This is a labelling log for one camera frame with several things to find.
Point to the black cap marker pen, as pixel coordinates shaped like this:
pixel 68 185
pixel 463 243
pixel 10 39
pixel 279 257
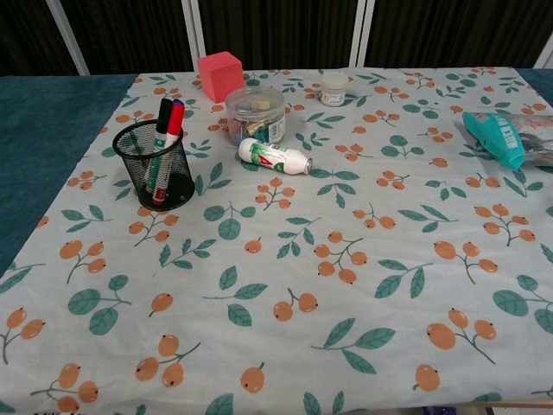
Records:
pixel 163 116

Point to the small white cylinder cap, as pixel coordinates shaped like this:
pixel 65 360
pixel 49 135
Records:
pixel 333 91

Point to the clear jar of binder clips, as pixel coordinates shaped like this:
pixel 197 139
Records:
pixel 255 123

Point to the red capped marker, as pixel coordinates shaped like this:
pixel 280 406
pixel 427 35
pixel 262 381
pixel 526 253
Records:
pixel 175 123

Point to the pink foam cube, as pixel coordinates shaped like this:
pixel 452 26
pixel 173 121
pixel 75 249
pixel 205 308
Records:
pixel 220 78

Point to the floral orange berry tablecloth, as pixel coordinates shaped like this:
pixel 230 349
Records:
pixel 276 242

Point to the black mesh pen holder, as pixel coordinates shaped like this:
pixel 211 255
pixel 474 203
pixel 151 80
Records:
pixel 181 183

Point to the teal clear snack bag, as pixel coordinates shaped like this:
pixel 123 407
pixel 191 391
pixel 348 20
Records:
pixel 497 138

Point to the blue capped marker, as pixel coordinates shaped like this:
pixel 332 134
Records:
pixel 178 102

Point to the white green print bottle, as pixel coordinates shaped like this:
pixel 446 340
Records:
pixel 268 155

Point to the white metal frame pole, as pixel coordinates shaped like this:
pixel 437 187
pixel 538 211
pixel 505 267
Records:
pixel 194 34
pixel 69 43
pixel 547 58
pixel 360 34

